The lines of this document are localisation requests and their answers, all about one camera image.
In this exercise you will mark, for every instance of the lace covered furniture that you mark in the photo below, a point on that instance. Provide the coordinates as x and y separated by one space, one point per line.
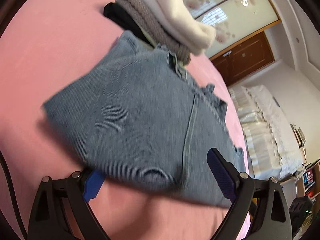
262 135

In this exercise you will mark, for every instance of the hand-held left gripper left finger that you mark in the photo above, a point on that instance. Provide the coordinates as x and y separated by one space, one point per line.
93 183

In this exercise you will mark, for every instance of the pile of books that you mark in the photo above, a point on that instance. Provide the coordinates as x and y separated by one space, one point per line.
300 137

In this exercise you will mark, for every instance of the floral sliding door wardrobe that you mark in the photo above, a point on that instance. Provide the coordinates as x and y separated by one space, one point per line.
225 12

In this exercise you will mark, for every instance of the grey folded knit sweater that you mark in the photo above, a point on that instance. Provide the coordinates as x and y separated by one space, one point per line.
150 22

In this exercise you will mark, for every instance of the black folded garment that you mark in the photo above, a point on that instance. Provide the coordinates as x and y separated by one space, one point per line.
117 15

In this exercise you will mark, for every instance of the wooden bookshelf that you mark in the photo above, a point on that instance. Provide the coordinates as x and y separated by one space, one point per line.
316 180

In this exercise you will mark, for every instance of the row of shelf books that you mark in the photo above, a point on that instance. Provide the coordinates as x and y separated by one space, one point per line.
309 182

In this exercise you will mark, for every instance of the white folded sweater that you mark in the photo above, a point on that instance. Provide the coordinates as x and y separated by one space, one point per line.
172 12

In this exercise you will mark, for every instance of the blue denim jacket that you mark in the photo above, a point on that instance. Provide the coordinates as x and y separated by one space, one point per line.
137 125

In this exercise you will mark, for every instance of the brown wooden door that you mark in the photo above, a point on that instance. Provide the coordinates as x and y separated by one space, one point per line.
245 60

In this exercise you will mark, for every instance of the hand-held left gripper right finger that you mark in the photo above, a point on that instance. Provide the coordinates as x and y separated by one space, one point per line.
220 172

